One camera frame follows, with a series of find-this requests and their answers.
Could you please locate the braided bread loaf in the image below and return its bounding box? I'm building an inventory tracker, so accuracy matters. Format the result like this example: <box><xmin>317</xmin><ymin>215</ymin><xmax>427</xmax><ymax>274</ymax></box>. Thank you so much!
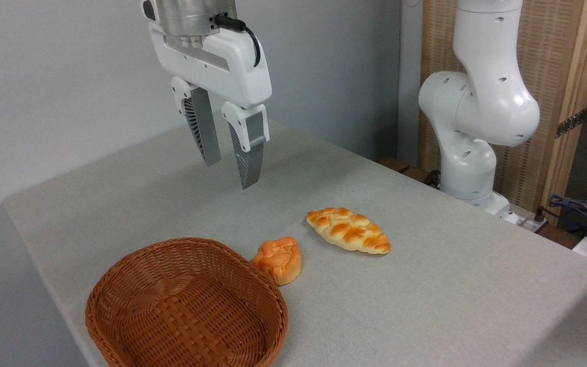
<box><xmin>306</xmin><ymin>207</ymin><xmax>391</xmax><ymax>255</ymax></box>

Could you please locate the brown wooden furniture edge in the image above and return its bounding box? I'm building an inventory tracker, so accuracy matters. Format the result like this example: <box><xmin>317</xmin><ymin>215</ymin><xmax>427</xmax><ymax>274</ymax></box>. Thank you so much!
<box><xmin>378</xmin><ymin>157</ymin><xmax>442</xmax><ymax>189</ymax></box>

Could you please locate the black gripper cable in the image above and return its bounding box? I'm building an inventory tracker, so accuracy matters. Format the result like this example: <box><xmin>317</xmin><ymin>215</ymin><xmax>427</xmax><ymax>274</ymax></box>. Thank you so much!
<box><xmin>215</xmin><ymin>14</ymin><xmax>262</xmax><ymax>68</ymax></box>

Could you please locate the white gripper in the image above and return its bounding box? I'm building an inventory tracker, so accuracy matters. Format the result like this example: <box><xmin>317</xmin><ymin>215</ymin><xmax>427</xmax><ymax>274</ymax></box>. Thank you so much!
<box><xmin>148</xmin><ymin>23</ymin><xmax>273</xmax><ymax>190</ymax></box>

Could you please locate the grey tablecloth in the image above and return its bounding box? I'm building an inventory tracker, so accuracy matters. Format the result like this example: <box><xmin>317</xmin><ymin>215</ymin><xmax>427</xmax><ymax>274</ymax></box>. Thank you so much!
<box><xmin>2</xmin><ymin>120</ymin><xmax>587</xmax><ymax>367</ymax></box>

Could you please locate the black metal hinge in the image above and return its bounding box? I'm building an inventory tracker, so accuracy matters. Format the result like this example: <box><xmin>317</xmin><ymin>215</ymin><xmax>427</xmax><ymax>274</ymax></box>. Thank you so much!
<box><xmin>556</xmin><ymin>109</ymin><xmax>587</xmax><ymax>138</ymax></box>

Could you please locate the round orange bread roll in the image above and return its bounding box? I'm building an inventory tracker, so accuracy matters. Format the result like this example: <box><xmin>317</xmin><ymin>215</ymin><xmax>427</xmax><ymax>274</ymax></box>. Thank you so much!
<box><xmin>252</xmin><ymin>236</ymin><xmax>303</xmax><ymax>286</ymax></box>

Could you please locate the blue-grey cable bundle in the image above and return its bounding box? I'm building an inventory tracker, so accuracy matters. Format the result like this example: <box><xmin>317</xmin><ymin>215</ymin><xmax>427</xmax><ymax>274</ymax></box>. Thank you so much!
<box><xmin>547</xmin><ymin>194</ymin><xmax>587</xmax><ymax>227</ymax></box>

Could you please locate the brown wicker basket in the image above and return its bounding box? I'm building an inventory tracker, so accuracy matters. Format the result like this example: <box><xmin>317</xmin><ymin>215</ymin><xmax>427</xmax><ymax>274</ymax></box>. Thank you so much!
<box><xmin>85</xmin><ymin>237</ymin><xmax>289</xmax><ymax>367</ymax></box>

